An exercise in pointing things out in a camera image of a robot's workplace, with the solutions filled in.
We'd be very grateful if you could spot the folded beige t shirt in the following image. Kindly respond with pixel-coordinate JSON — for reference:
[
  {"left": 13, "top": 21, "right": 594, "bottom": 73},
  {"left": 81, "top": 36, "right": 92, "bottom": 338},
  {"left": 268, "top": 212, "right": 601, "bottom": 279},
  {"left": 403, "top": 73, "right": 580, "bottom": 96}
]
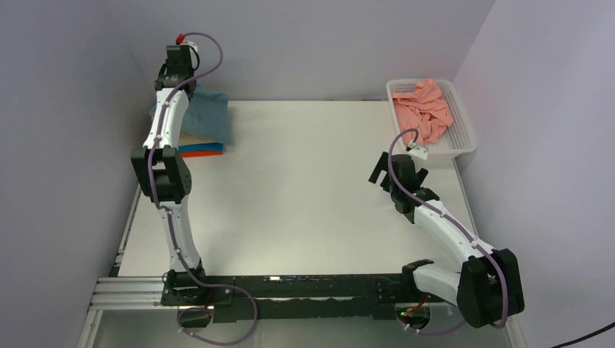
[{"left": 178, "top": 132, "right": 217, "bottom": 146}]

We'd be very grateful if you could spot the salmon pink t shirt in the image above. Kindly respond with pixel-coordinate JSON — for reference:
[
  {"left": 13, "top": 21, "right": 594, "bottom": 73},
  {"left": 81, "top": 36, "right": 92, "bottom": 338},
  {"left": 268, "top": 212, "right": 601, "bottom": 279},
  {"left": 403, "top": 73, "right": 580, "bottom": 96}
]
[{"left": 392, "top": 79, "right": 454, "bottom": 145}]

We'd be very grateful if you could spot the teal blue t shirt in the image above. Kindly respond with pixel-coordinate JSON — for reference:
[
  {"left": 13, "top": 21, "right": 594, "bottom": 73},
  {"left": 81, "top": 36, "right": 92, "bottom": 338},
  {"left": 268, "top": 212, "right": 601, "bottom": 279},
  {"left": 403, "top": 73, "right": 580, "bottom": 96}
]
[{"left": 178, "top": 83, "right": 233, "bottom": 145}]

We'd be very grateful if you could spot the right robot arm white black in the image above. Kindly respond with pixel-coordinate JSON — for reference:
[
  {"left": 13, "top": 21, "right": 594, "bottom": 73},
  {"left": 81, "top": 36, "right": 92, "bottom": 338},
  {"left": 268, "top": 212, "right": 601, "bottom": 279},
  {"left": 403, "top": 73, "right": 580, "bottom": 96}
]
[{"left": 368, "top": 152, "right": 525, "bottom": 328}]

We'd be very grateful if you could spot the folded orange t shirt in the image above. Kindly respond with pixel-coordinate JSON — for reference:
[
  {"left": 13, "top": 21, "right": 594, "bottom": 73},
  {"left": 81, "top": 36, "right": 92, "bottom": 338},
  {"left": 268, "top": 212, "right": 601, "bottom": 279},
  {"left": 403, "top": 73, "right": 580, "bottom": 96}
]
[{"left": 181, "top": 150, "right": 223, "bottom": 158}]

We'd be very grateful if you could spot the black cable at corner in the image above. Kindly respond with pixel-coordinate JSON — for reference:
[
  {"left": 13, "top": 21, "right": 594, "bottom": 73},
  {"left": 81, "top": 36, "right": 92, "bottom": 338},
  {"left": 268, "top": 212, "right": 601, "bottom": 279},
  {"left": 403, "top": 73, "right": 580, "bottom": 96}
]
[{"left": 550, "top": 320, "right": 615, "bottom": 348}]

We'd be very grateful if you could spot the folded blue t shirt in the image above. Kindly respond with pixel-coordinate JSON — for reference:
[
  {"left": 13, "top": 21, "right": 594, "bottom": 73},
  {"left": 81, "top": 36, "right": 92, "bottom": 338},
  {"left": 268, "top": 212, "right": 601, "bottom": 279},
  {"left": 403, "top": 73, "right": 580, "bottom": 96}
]
[{"left": 178, "top": 142, "right": 224, "bottom": 153}]

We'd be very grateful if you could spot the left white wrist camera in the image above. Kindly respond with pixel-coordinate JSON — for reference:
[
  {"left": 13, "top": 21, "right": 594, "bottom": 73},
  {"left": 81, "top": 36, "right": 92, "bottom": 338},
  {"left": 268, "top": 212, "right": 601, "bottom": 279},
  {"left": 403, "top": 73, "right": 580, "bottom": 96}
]
[{"left": 175, "top": 33, "right": 198, "bottom": 51}]

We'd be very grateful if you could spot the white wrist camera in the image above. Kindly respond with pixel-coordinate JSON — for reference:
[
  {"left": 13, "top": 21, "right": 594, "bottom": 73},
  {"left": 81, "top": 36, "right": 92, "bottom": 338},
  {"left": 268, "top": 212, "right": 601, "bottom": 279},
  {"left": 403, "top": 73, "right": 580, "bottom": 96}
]
[
  {"left": 405, "top": 142, "right": 429, "bottom": 161},
  {"left": 175, "top": 33, "right": 198, "bottom": 51}
]

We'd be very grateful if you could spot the aluminium frame rail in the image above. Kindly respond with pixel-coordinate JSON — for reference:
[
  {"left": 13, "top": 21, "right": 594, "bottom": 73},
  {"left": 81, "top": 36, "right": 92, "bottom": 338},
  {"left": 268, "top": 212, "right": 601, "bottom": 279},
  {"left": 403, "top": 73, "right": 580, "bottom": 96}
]
[{"left": 88, "top": 274, "right": 482, "bottom": 311}]

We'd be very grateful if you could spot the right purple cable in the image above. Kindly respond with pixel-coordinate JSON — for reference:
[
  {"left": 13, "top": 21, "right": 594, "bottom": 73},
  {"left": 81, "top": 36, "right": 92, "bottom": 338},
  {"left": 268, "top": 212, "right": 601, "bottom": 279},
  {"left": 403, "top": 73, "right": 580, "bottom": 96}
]
[{"left": 387, "top": 128, "right": 511, "bottom": 336}]

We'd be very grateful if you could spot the white plastic basket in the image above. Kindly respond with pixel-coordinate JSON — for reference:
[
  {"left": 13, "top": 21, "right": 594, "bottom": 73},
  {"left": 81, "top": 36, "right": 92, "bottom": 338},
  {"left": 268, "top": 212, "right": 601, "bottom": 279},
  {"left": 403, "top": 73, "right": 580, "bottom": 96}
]
[{"left": 387, "top": 78, "right": 476, "bottom": 160}]

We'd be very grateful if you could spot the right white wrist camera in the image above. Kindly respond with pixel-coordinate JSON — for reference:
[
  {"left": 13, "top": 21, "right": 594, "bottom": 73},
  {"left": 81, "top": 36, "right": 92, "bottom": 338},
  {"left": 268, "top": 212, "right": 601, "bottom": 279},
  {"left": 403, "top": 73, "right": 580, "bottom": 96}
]
[{"left": 405, "top": 142, "right": 429, "bottom": 161}]

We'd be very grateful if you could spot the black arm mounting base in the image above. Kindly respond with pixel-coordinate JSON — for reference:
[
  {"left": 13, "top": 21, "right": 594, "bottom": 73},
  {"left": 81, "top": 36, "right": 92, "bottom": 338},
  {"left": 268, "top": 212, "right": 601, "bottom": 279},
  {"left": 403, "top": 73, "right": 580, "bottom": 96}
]
[{"left": 160, "top": 273, "right": 444, "bottom": 323}]

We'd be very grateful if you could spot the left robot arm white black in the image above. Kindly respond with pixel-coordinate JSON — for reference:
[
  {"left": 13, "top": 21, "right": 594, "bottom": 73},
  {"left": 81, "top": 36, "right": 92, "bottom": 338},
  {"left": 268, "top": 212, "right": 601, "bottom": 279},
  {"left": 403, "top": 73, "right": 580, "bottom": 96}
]
[{"left": 131, "top": 41, "right": 205, "bottom": 291}]

